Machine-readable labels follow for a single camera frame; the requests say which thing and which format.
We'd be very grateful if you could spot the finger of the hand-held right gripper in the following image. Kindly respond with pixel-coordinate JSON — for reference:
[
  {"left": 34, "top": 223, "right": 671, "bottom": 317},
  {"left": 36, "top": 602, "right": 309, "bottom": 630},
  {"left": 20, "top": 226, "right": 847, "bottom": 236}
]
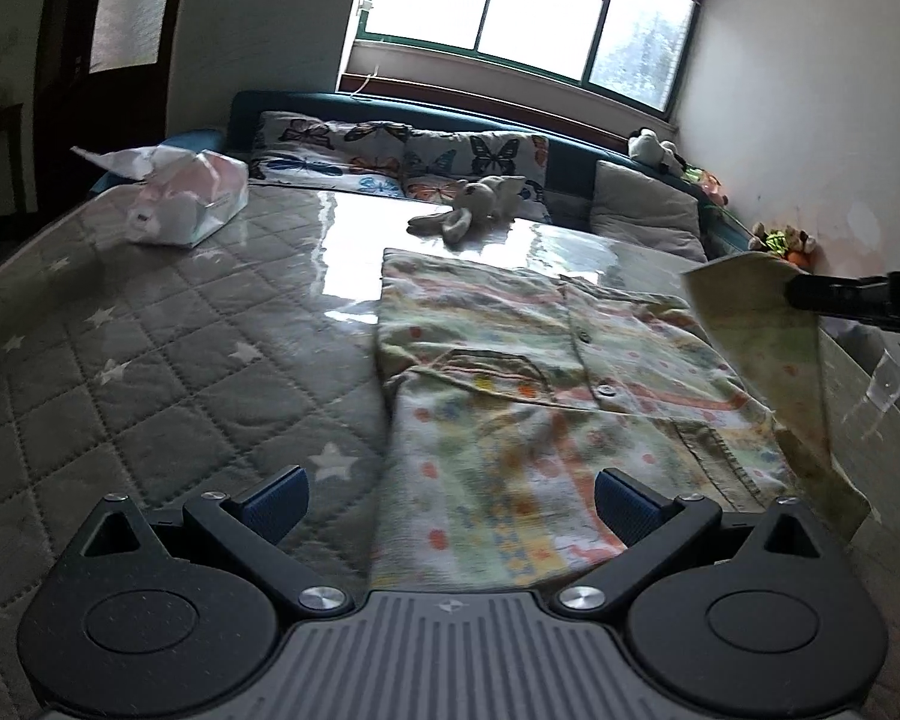
[{"left": 786, "top": 270, "right": 900, "bottom": 340}]

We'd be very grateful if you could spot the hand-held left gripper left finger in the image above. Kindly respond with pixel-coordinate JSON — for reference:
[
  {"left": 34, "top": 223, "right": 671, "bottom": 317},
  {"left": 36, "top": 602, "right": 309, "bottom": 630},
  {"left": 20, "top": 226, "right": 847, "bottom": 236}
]
[{"left": 81, "top": 465, "right": 350, "bottom": 614}]

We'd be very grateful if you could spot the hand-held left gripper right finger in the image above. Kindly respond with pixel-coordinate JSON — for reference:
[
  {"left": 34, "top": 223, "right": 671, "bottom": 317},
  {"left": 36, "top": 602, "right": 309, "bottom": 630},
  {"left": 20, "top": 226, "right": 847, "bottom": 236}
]
[{"left": 555, "top": 467, "right": 827, "bottom": 614}]

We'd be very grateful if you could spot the colourful patterned button shirt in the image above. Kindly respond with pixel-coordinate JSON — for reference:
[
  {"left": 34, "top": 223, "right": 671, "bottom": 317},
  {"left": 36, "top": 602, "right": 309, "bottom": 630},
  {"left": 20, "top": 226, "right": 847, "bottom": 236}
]
[{"left": 370, "top": 244, "right": 871, "bottom": 595}]

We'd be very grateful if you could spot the orange green plush toy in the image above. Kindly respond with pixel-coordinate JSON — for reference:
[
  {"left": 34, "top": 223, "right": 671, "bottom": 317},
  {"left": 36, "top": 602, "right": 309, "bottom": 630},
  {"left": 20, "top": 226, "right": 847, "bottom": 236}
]
[{"left": 747, "top": 221, "right": 818, "bottom": 268}]

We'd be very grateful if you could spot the pink plush toy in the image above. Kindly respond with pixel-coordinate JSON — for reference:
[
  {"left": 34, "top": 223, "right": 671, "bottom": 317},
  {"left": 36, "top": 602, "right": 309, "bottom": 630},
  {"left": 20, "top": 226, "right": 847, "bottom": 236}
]
[{"left": 688, "top": 166, "right": 730, "bottom": 206}]

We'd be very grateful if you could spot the grey quilted star blanket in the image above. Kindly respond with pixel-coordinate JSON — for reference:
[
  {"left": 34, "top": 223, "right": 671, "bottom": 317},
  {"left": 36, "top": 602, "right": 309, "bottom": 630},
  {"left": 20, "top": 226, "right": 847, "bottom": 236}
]
[{"left": 0, "top": 181, "right": 398, "bottom": 691}]

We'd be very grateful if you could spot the plain grey pillow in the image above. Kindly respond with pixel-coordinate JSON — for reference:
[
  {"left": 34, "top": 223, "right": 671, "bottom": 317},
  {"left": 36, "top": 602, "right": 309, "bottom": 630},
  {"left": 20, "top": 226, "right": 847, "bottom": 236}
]
[{"left": 589, "top": 160, "right": 707, "bottom": 263}]

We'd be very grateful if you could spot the panda plush toy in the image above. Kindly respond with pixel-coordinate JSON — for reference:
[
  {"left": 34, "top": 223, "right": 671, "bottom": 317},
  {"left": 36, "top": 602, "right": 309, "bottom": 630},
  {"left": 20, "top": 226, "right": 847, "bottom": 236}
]
[{"left": 627, "top": 127, "right": 680, "bottom": 167}]

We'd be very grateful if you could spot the white plastic tissue pack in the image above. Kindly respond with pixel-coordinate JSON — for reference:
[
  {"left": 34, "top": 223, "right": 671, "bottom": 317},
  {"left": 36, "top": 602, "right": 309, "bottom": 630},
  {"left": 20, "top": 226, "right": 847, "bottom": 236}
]
[{"left": 71, "top": 145, "right": 250, "bottom": 248}]

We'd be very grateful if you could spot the grey stuffed bunny toy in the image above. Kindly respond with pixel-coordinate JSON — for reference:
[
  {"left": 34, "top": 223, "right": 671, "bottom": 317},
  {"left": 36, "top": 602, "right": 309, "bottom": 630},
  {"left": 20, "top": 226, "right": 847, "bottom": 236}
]
[{"left": 407, "top": 174, "right": 527, "bottom": 245}]

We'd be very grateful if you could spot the butterfly print pillow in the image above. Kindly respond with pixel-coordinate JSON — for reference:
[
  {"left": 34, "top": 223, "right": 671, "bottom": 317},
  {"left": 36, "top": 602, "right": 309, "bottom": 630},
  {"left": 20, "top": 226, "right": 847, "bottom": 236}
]
[
  {"left": 401, "top": 129, "right": 552, "bottom": 224},
  {"left": 247, "top": 111, "right": 413, "bottom": 200}
]

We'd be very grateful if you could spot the teal bed headboard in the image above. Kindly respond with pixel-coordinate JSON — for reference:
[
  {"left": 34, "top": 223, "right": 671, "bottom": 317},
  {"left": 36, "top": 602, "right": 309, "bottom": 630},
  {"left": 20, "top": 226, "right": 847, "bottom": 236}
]
[{"left": 90, "top": 90, "right": 766, "bottom": 260}]

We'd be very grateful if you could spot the green framed window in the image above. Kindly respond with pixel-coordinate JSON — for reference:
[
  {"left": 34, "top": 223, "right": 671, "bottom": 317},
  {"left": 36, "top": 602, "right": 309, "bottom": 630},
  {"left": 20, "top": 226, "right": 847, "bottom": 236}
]
[{"left": 337, "top": 0, "right": 713, "bottom": 128}]

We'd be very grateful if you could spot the dark wooden door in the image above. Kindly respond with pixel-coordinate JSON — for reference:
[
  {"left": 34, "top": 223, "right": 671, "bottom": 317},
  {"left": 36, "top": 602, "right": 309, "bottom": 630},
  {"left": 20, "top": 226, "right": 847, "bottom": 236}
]
[{"left": 30, "top": 0, "right": 196, "bottom": 203}]

